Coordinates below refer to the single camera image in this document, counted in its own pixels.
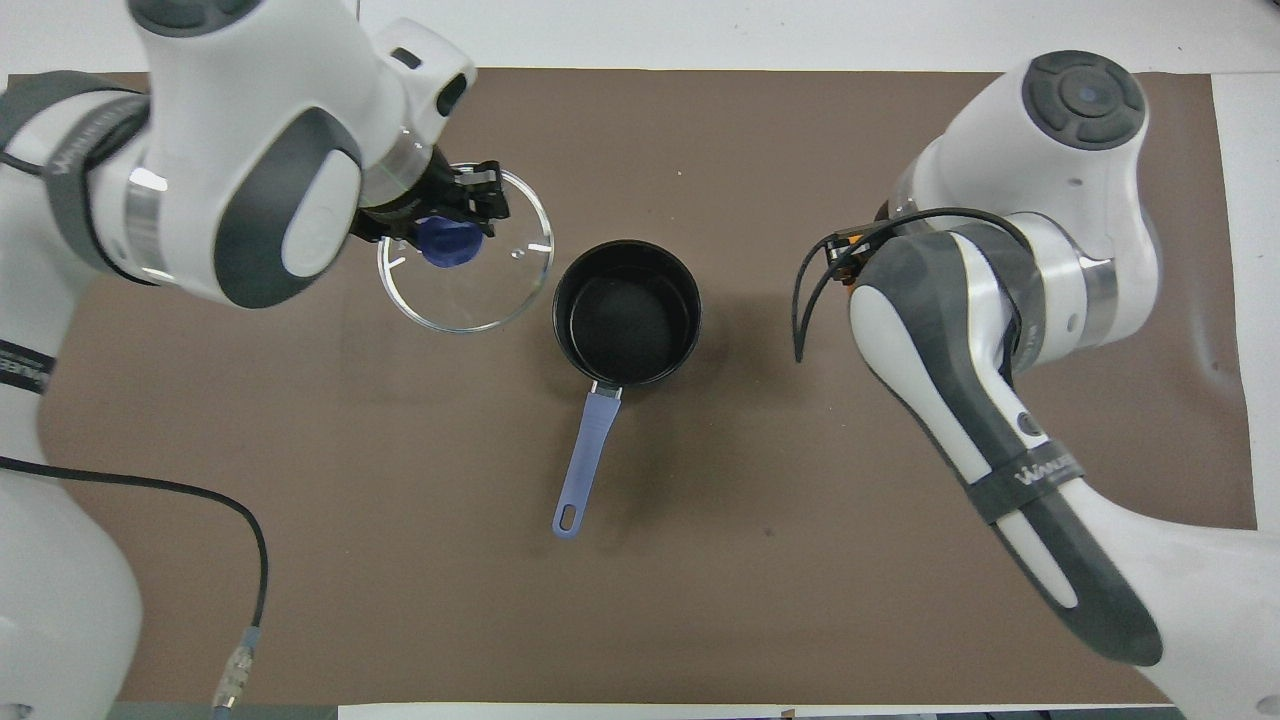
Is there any black left arm base cable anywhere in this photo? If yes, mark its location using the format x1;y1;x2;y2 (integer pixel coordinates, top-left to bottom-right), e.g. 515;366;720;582
0;454;271;713

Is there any brown table mat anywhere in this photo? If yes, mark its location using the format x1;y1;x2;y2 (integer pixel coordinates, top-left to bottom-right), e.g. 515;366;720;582
0;68;1259;707

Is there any glass lid with blue knob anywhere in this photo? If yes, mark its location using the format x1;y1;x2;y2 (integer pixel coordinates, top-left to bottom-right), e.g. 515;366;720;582
376;162;557;335

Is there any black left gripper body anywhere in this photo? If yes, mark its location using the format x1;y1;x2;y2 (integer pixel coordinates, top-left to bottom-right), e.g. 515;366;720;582
380;148;473;223

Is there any dark pot with blue handle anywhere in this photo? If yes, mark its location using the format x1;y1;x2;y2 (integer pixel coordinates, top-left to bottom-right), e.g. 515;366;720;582
551;239;704;542

